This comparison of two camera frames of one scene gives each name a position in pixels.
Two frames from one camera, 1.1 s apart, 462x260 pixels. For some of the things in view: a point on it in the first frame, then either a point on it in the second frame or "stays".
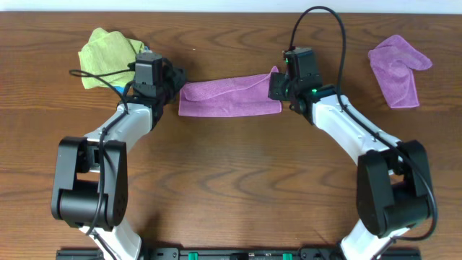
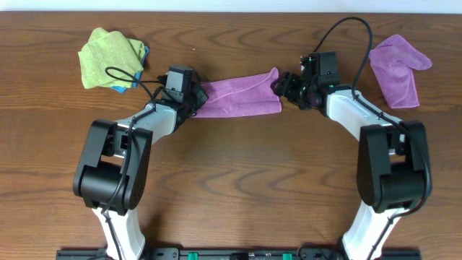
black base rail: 236,253 stays
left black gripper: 170,73 → 201,97
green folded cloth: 107,51 stays
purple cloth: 245,94 stays
